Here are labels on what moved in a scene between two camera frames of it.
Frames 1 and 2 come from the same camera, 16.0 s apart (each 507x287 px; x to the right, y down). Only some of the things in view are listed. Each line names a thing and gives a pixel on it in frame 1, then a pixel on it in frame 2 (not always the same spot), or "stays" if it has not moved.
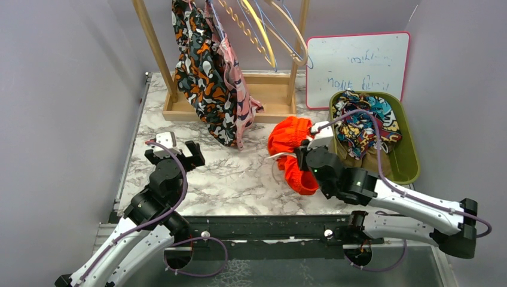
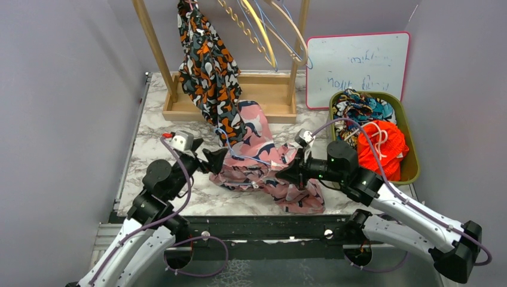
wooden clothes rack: x=274 y=92 stays
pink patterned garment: x=245 y=104 -> x=253 y=165
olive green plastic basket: x=406 y=165 stays
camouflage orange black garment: x=202 y=70 stays
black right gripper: x=302 y=152 -> x=296 y=172
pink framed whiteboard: x=372 y=62 stays
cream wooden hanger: x=298 y=61 stays
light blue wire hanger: x=275 y=68 stays
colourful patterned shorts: x=356 y=131 stays
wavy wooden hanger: x=247 y=31 stays
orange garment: x=284 y=136 -> x=390 y=144
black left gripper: x=197 y=158 -> x=215 y=158
